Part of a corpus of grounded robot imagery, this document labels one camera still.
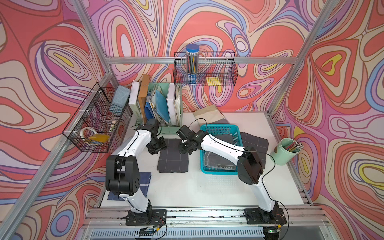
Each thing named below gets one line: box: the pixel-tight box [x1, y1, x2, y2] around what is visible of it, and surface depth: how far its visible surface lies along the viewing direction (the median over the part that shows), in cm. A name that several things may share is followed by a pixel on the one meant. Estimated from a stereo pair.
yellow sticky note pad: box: [206, 76, 221, 86], surface depth 92 cm
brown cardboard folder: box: [138, 74, 150, 125], surface depth 92 cm
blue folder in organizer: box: [145, 90, 170, 123], surface depth 97 cm
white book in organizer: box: [128, 80, 141, 115], surface depth 89 cm
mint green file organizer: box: [133, 82, 184, 135], surface depth 97 cm
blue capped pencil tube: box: [186, 44, 200, 85], surface depth 77 cm
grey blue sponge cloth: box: [109, 85, 131, 114], surface depth 82 cm
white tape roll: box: [80, 127, 98, 140], surface depth 68 cm
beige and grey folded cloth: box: [193, 104, 230, 125], surface depth 121 cm
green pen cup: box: [270, 137, 301, 166], surface depth 86 cm
